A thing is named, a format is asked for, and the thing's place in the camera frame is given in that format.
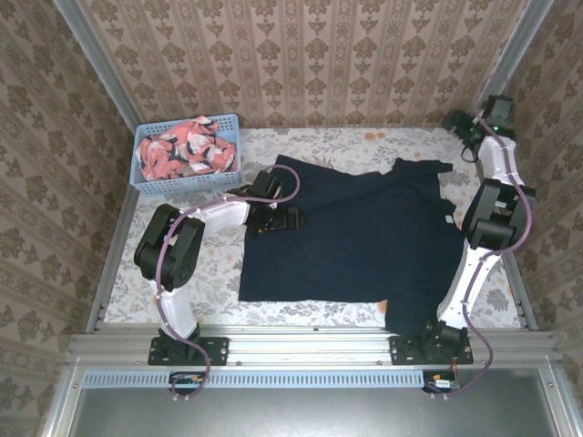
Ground navy blue t-shirt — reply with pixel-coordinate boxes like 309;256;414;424
237;154;465;333

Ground blue plastic laundry basket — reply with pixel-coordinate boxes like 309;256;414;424
129;113;242;196

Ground pink navy white patterned garment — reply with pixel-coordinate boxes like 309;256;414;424
138;116;239;181

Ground floral printed tablecloth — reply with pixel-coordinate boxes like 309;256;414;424
103;126;524;329

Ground grey metal panel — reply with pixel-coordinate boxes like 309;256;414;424
38;366;583;437

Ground aluminium frame post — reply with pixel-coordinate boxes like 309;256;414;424
464;0;556;138
52;0;148;143

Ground long aluminium mounting rail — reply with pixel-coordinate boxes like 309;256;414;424
66;325;559;368

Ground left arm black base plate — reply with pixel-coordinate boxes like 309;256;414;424
148;335;230;367

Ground slotted pale blue cable duct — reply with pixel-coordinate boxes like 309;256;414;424
84;369;427;389

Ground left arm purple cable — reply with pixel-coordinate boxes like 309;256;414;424
154;164;301;402

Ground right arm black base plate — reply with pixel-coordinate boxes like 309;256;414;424
389;335;475;367

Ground black cable connector box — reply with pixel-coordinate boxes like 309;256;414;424
422;369;462;396
169;371;207;396

